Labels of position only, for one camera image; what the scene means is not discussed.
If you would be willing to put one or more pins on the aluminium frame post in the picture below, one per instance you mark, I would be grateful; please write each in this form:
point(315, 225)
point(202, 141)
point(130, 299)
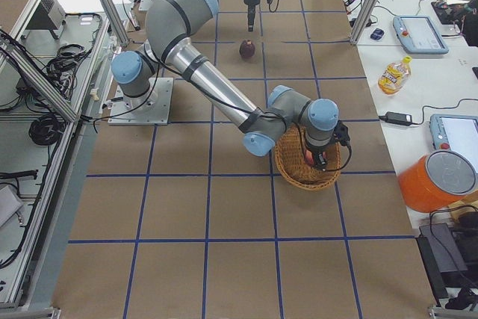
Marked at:
point(369, 1)

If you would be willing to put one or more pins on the orange round container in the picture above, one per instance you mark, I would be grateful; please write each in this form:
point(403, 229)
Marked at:
point(438, 179)

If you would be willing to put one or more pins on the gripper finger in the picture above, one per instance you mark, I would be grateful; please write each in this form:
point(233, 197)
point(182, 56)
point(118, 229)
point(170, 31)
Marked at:
point(251, 17)
point(320, 161)

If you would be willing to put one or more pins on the black power adapter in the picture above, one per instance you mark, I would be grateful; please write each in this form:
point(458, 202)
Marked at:
point(398, 118)

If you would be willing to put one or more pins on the blue teach pendant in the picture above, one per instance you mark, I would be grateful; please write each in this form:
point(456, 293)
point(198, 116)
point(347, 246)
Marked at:
point(457, 133)
point(418, 35)

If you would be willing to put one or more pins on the dark red apple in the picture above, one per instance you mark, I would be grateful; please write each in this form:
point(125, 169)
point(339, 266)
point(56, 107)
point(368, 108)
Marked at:
point(247, 49)

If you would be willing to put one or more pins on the small dark blue pouch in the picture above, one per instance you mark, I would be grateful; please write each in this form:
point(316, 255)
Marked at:
point(377, 34)

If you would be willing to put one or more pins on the orange juice bottle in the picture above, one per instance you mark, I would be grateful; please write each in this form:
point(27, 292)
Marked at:
point(395, 76)

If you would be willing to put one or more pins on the woven wicker basket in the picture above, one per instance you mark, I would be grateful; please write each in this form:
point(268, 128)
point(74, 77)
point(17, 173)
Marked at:
point(290, 162)

